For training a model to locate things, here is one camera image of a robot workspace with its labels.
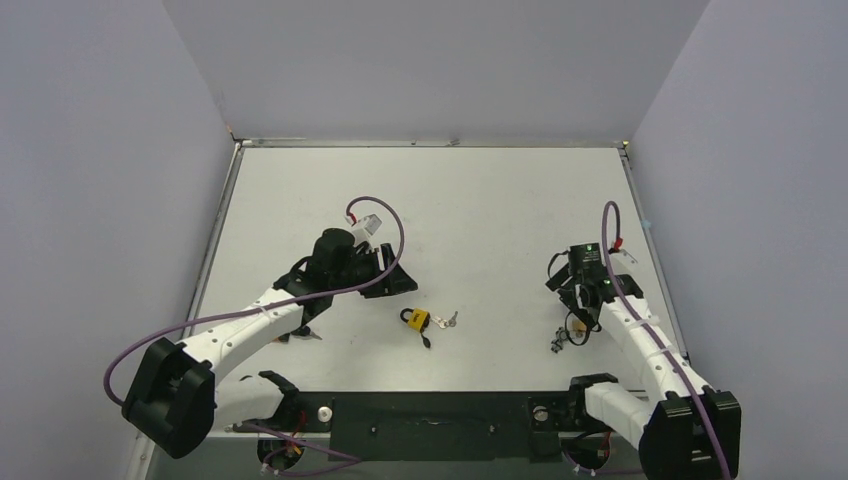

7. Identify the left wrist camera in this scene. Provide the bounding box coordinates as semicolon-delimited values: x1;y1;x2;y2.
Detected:
350;214;382;246

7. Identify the yellow padlock with keys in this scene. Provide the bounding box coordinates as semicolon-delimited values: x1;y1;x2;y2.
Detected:
399;308;458;349

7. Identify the small brass padlock with keys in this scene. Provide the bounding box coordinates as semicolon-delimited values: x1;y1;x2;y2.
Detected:
550;320;591;353

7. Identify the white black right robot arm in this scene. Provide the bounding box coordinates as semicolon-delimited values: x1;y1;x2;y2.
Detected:
546;243;742;479

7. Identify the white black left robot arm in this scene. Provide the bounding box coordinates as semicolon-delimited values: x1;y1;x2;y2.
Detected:
121;228;418;459

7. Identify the orange padlock with keys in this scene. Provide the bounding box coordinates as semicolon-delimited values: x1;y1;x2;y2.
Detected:
276;325;322;343

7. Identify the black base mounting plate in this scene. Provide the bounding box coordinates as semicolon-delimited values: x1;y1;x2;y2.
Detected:
263;391;607;462

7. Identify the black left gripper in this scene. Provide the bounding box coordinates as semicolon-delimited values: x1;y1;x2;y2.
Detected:
331;244;416;299

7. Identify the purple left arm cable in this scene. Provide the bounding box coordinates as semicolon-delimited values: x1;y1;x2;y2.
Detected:
103;195;407;407

